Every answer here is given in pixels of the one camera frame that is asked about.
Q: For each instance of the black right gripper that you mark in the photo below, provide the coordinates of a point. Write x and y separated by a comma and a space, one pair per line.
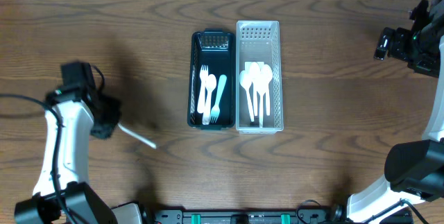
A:
395, 44

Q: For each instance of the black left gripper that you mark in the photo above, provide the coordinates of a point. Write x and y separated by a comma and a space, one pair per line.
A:
108, 119

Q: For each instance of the white plastic fork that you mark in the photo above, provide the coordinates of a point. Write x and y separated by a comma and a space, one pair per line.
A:
203, 79
210, 86
137, 136

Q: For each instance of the pale green plastic fork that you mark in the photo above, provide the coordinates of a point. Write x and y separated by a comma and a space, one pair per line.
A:
215, 111

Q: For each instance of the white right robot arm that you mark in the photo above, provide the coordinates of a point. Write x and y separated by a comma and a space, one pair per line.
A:
413, 171

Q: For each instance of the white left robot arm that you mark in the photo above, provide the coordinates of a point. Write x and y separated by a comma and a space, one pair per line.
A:
63, 185

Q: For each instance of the dark green perforated basket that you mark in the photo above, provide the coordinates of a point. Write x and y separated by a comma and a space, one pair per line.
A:
215, 49

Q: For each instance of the clear perforated plastic basket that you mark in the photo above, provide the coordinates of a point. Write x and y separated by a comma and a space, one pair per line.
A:
259, 41

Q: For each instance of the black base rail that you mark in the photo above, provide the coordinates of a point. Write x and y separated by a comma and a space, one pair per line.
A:
308, 212

